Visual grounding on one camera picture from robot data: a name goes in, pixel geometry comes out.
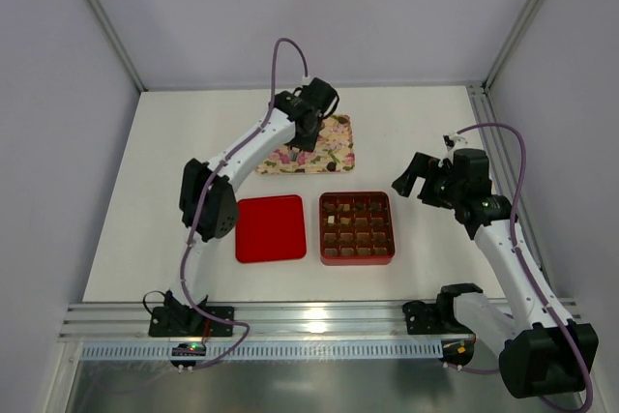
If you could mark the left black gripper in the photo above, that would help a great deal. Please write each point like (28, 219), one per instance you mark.
(303, 140)

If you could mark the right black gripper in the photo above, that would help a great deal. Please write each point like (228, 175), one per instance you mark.
(427, 183)

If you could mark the red box lid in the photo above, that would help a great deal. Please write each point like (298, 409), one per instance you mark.
(270, 229)

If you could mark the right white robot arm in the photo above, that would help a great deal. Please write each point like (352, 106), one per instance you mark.
(541, 350)

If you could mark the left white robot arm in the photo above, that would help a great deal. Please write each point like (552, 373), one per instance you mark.
(208, 193)

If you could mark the red chocolate box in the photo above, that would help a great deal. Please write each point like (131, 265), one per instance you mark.
(358, 238)

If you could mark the floral serving tray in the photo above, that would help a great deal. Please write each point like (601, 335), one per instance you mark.
(335, 144)

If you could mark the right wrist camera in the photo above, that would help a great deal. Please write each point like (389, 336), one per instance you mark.
(454, 141)

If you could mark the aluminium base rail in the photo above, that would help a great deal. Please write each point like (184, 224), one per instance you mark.
(289, 331)

